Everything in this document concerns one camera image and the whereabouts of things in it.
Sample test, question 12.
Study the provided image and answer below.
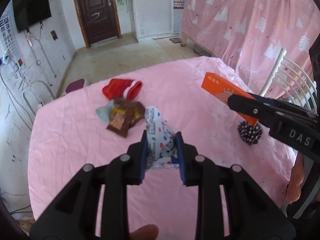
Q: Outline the pink bed sheet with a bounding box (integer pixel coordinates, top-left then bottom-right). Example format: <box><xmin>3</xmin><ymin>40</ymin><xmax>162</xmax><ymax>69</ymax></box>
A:
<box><xmin>28</xmin><ymin>57</ymin><xmax>295</xmax><ymax>239</ymax></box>

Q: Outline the white louvered wardrobe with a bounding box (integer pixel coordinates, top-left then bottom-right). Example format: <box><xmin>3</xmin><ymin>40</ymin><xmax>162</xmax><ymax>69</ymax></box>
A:
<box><xmin>132</xmin><ymin>0</ymin><xmax>184</xmax><ymax>42</ymax></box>

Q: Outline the right hand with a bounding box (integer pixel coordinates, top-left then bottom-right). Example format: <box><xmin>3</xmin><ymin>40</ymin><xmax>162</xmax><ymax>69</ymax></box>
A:
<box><xmin>287</xmin><ymin>152</ymin><xmax>304</xmax><ymax>204</ymax></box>

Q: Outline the purple vibration plate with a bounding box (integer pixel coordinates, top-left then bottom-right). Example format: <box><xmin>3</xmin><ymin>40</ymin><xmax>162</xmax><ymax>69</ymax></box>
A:
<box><xmin>65</xmin><ymin>79</ymin><xmax>88</xmax><ymax>94</ymax></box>

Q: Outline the pink tree print curtain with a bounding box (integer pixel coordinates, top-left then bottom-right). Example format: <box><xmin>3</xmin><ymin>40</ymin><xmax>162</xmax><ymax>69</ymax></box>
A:
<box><xmin>182</xmin><ymin>0</ymin><xmax>319</xmax><ymax>93</ymax></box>

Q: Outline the dark brown door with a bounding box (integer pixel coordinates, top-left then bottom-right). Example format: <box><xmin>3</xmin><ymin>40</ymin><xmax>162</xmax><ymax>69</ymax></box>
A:
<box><xmin>74</xmin><ymin>0</ymin><xmax>121</xmax><ymax>48</ymax></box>

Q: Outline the red striped knitted sock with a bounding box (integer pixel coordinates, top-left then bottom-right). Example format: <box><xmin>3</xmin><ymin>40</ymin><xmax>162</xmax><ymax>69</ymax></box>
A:
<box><xmin>102</xmin><ymin>78</ymin><xmax>143</xmax><ymax>100</ymax></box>

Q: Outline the left hand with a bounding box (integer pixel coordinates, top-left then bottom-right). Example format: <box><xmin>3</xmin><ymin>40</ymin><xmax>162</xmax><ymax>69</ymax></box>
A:
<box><xmin>130</xmin><ymin>224</ymin><xmax>159</xmax><ymax>240</ymax></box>

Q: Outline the orange cardboard box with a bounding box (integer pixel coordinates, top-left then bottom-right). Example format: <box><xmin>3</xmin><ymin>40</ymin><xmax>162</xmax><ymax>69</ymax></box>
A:
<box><xmin>201</xmin><ymin>72</ymin><xmax>254</xmax><ymax>122</ymax></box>

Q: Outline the wall mounted television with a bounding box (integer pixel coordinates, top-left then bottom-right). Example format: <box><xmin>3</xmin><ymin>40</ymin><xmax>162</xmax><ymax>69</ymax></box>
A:
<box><xmin>12</xmin><ymin>0</ymin><xmax>52</xmax><ymax>33</ymax></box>

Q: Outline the eye chart poster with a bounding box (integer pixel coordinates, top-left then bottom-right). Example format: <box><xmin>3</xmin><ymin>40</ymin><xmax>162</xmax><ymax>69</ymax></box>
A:
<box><xmin>1</xmin><ymin>14</ymin><xmax>23</xmax><ymax>67</ymax></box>

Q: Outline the brown snack packet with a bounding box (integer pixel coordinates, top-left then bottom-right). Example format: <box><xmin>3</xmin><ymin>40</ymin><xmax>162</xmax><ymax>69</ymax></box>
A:
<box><xmin>106</xmin><ymin>98</ymin><xmax>145</xmax><ymax>138</ymax></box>

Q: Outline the white metal frame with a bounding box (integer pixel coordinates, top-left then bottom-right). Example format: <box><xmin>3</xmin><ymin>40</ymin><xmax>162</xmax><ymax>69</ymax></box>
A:
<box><xmin>22</xmin><ymin>80</ymin><xmax>55</xmax><ymax>115</ymax></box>

